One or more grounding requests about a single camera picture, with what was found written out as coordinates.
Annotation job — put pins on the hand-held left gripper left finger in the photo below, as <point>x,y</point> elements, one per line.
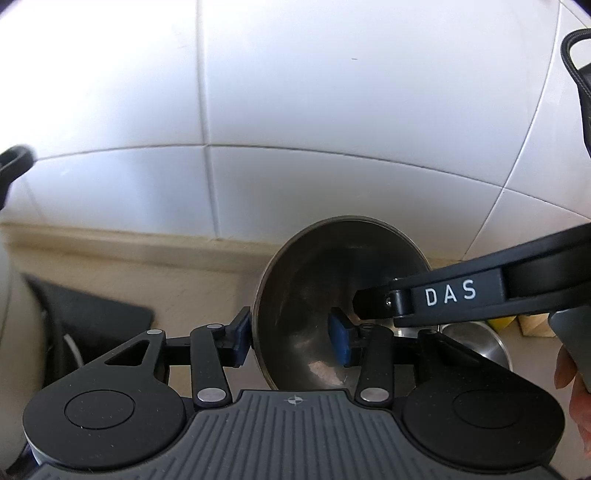
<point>241,339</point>

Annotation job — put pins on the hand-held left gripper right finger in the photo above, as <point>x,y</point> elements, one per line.
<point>339,340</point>

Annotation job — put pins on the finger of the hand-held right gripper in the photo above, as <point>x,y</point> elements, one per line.
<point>371,300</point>

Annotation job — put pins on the stainless steel bowl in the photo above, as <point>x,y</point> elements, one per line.
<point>480,344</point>
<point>300,295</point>

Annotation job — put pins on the person's right hand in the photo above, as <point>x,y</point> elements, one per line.
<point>581,410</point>

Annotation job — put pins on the wooden knife block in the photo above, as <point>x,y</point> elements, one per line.
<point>535,326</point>

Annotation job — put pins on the yellow sponge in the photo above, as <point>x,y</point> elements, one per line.
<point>505,323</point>

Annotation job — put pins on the black glass gas stove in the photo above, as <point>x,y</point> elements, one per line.
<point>92,314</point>

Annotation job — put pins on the aluminium pressure cooker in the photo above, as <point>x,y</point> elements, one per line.
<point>16,159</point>

